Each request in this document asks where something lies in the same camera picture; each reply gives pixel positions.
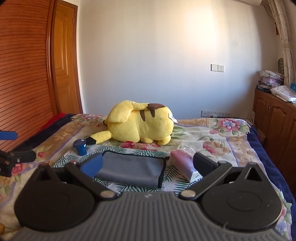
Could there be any purple and grey towel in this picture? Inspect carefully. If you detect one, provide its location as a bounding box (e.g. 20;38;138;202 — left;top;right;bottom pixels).
95;151;169;188

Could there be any dark blue bed cover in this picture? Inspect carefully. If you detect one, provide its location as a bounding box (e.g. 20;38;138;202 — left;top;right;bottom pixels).
248;124;296;214

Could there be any wooden slatted wardrobe door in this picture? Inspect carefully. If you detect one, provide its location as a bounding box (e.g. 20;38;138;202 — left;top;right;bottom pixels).
1;1;57;151

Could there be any red cloth at bedside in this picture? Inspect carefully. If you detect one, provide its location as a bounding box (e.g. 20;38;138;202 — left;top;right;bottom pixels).
39;113;66;132

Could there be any blue cylindrical container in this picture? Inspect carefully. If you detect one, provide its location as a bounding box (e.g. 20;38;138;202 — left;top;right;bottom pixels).
73;138;87;156

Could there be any floral bed blanket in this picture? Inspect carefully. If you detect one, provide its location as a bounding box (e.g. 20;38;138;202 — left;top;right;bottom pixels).
1;114;295;240

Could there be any pink tissue pack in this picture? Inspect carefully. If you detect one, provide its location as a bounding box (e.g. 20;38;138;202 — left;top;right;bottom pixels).
170;149;203;183

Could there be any wooden sideboard cabinet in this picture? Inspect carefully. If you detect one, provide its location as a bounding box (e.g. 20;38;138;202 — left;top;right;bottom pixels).
253;90;295;189

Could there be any yellow Pikachu plush toy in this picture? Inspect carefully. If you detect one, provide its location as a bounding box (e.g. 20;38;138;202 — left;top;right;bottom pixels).
86;100;178;146

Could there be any white folded cloth bundle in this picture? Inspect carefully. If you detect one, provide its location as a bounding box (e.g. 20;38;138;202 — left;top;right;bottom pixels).
271;85;296;104

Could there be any stack of folded linens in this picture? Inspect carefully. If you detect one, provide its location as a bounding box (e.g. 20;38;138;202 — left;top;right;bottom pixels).
256;70;284;93

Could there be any wooden panel door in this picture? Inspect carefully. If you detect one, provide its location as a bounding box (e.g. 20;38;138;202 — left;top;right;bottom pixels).
53;1;83;113

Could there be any floral curtain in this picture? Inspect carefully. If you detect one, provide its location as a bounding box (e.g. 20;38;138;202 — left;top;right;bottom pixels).
268;0;295;87

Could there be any low wall socket row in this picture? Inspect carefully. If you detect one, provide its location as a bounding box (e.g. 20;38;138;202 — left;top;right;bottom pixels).
201;110;232;118

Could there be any white wall switch plate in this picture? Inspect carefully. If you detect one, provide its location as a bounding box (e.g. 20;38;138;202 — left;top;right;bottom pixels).
211;64;224;72

